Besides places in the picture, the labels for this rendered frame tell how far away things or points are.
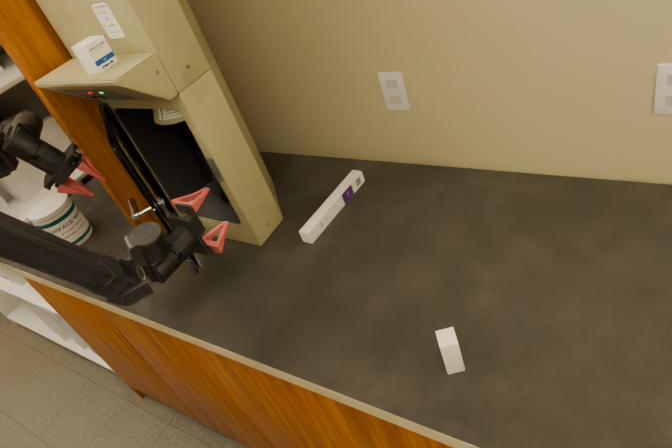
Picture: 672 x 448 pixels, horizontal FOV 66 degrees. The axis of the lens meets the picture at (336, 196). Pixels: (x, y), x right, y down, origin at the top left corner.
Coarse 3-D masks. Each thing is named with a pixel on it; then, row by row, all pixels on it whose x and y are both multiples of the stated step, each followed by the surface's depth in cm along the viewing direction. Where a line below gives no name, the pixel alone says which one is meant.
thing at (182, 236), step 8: (168, 216) 106; (176, 216) 106; (184, 216) 104; (176, 224) 106; (184, 224) 105; (176, 232) 105; (184, 232) 105; (192, 232) 105; (168, 240) 104; (176, 240) 104; (184, 240) 104; (192, 240) 105; (200, 240) 106; (176, 248) 103; (184, 248) 104; (192, 248) 106; (200, 248) 108; (208, 248) 109; (184, 256) 104
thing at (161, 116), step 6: (156, 114) 127; (162, 114) 126; (168, 114) 125; (174, 114) 124; (180, 114) 124; (156, 120) 128; (162, 120) 126; (168, 120) 125; (174, 120) 125; (180, 120) 125
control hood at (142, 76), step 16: (64, 64) 122; (80, 64) 118; (128, 64) 106; (144, 64) 105; (160, 64) 108; (48, 80) 115; (64, 80) 111; (80, 80) 108; (96, 80) 104; (112, 80) 101; (128, 80) 103; (144, 80) 106; (160, 80) 109; (80, 96) 125; (144, 96) 111; (160, 96) 109
